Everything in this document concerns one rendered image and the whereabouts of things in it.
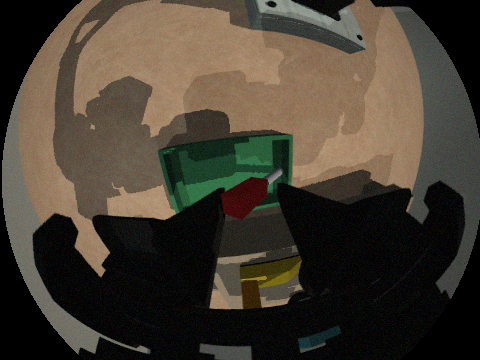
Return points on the green tray floor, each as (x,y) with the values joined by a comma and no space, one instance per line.
(203,170)

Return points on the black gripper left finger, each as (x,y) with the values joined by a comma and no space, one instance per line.
(187,244)

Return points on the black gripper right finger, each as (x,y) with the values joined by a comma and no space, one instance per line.
(328,233)

